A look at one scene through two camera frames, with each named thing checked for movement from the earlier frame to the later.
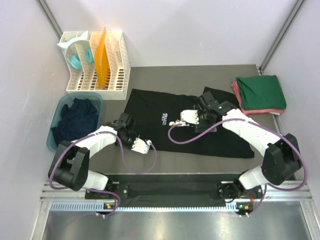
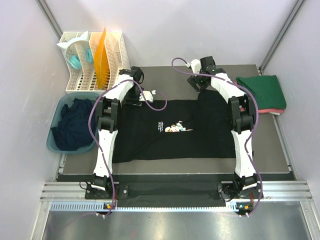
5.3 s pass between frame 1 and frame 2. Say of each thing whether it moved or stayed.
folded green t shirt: stayed
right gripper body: moved
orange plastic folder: stayed
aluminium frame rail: stayed
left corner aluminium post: stayed
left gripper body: moved
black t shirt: moved
